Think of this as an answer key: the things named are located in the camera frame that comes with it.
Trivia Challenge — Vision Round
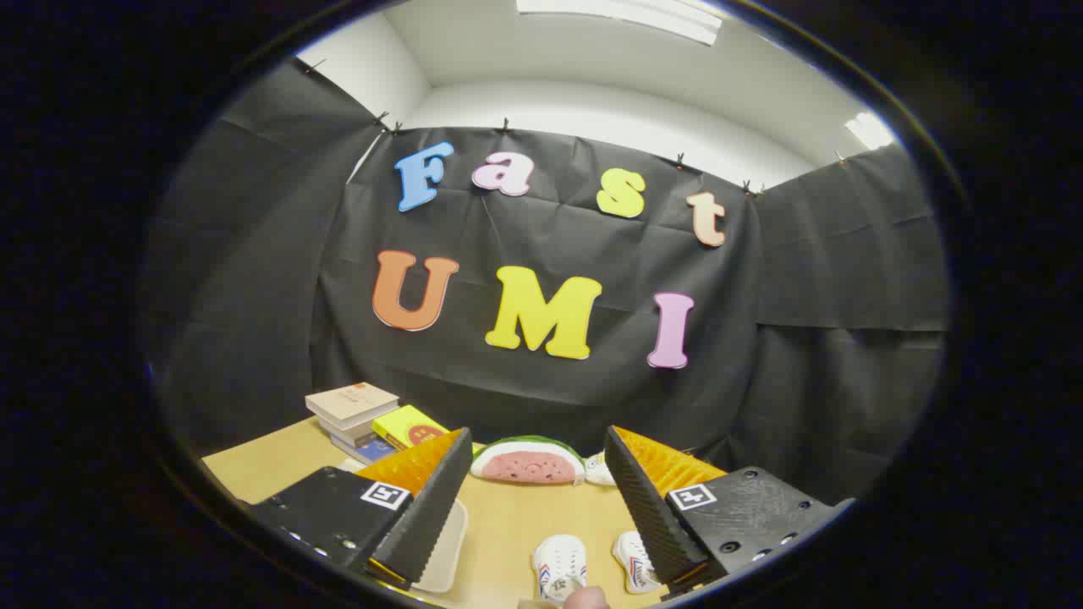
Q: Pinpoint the long ceiling light panel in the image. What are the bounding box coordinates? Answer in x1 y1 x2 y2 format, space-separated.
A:
516 0 725 46

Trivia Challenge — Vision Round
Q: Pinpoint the cream fabric storage box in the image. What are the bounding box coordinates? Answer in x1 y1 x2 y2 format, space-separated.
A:
410 498 470 595

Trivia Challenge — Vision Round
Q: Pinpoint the yellow book red circle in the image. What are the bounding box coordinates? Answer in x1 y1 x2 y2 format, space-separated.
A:
372 404 451 451

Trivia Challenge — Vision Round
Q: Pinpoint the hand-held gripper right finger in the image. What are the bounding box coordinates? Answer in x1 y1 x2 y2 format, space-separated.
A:
603 425 854 600

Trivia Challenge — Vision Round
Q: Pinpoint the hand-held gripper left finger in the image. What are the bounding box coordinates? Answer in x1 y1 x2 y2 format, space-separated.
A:
250 427 475 591

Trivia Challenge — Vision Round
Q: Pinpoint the blue cover book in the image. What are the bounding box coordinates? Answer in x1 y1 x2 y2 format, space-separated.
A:
330 436 399 466

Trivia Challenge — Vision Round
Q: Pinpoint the small ceiling light panel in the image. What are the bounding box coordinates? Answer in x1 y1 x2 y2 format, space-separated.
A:
844 112 896 151

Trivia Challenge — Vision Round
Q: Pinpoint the watermelon slice plush toy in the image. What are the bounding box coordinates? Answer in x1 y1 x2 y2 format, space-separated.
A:
470 436 586 486

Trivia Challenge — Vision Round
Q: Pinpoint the grey cover book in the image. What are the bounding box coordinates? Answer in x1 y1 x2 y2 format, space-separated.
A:
317 416 377 449

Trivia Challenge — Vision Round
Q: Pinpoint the white striped canvas shoe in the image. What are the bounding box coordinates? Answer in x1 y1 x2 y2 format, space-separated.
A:
613 530 666 595
532 534 588 604

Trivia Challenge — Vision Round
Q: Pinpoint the beige cover book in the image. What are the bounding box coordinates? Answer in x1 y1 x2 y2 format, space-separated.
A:
305 382 400 431

